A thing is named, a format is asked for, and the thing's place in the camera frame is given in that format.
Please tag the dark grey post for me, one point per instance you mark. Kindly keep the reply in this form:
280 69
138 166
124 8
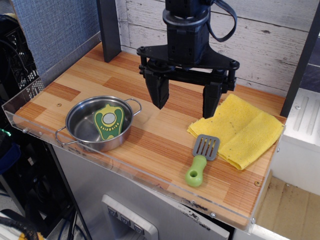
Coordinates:
302 64
109 29

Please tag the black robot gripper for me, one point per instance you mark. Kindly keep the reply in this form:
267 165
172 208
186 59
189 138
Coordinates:
187 57

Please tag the white toy sink unit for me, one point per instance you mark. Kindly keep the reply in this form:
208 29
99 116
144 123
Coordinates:
297 157

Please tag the black plastic crate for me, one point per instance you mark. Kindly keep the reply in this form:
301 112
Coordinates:
17 66

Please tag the yellow folded towel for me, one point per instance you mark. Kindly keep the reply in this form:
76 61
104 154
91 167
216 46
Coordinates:
245 131

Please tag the grey spatula with green handle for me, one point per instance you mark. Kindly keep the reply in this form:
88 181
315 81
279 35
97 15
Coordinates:
205 149

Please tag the small stainless steel pot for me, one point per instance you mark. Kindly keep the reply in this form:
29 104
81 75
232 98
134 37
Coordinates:
80 128

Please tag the green toy pepper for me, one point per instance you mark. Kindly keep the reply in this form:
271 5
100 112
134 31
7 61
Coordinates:
109 121

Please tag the dark grey right post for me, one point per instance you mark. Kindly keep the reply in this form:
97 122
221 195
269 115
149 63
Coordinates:
302 64

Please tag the clear acrylic table guard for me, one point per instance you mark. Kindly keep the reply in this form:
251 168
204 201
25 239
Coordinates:
145 176

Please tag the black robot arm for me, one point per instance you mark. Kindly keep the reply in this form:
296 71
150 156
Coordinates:
203 4

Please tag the dark grey left post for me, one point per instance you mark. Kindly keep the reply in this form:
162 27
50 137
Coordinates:
109 29

